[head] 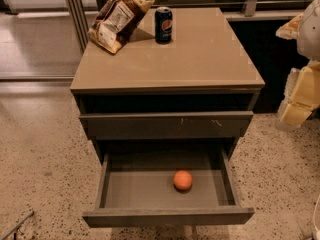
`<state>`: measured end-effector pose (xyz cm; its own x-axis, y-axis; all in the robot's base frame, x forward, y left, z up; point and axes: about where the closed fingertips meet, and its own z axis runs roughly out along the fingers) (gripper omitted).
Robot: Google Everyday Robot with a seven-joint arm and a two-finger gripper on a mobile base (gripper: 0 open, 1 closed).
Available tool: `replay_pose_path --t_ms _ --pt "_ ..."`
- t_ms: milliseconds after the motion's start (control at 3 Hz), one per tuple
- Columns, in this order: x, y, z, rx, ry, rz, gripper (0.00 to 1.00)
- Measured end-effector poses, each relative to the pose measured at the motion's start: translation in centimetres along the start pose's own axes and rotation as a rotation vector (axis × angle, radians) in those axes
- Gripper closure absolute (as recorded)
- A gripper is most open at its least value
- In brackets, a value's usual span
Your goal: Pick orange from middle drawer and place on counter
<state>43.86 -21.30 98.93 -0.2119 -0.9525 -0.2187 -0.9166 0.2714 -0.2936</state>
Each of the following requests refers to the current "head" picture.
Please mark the grey drawer cabinet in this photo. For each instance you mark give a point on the grey drawer cabinet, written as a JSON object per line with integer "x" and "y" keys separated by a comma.
{"x": 203, "y": 69}

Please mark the metal rod on floor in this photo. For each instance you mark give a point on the metal rod on floor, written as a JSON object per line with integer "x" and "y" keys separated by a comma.
{"x": 13, "y": 228}

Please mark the blue Pepsi can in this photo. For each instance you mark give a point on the blue Pepsi can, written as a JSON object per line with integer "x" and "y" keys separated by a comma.
{"x": 163, "y": 24}

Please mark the metal window frame post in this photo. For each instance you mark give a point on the metal window frame post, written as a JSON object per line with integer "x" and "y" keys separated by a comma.
{"x": 76, "y": 11}

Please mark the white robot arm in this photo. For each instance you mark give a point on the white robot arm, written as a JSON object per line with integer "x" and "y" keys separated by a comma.
{"x": 308, "y": 42}

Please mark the orange fruit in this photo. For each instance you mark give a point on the orange fruit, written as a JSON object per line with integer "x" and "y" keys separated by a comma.
{"x": 182, "y": 180}

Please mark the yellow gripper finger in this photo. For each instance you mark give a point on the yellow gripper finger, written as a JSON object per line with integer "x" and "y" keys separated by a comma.
{"x": 301, "y": 96}
{"x": 290, "y": 30}

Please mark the metal railing post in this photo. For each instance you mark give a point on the metal railing post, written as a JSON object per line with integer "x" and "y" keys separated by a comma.
{"x": 249, "y": 8}

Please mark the brown chip bag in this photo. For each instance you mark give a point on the brown chip bag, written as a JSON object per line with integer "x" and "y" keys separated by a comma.
{"x": 116, "y": 22}

